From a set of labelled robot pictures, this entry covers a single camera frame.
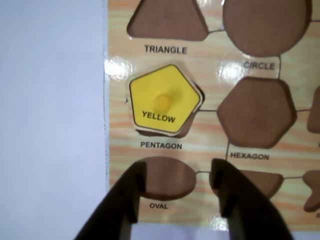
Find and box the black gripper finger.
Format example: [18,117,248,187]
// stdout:
[73,160,147,240]
[211,158,295,240]

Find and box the yellow pentagon puzzle piece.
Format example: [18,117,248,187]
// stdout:
[128,64,202,137]

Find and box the wooden shape puzzle board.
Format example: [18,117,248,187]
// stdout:
[103,0,320,232]

